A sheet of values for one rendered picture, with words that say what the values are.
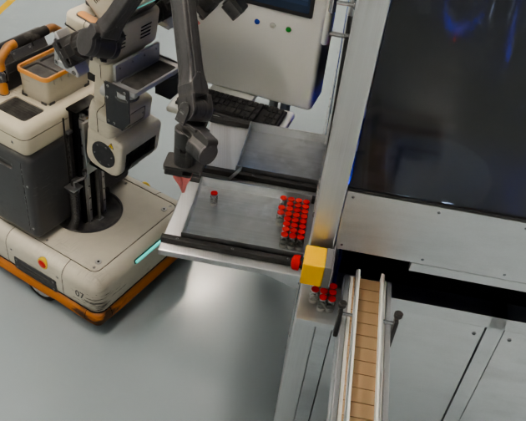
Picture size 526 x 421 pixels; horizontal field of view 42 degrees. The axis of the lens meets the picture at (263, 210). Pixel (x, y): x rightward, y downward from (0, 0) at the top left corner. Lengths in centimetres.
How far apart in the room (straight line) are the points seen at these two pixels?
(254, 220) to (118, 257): 87
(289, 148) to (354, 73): 88
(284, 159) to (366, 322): 74
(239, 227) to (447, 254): 59
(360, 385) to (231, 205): 72
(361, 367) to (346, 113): 58
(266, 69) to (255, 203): 73
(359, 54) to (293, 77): 118
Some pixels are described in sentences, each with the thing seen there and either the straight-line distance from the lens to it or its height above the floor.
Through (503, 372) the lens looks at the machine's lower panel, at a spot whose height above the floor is 67.
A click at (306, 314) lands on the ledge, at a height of 88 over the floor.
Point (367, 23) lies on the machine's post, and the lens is 143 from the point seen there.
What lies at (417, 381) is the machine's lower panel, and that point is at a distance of 215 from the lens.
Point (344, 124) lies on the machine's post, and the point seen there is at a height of 138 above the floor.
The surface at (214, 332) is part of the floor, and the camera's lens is 286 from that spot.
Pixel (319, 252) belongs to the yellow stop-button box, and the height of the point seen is 103.
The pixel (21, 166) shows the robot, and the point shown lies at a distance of 262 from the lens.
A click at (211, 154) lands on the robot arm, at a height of 119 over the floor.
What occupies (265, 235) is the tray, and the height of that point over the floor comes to 88.
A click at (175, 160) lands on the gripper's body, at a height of 113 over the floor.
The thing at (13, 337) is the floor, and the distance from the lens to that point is 290.
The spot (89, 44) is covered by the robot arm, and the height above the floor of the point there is 126.
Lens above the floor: 220
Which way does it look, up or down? 40 degrees down
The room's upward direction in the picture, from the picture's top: 8 degrees clockwise
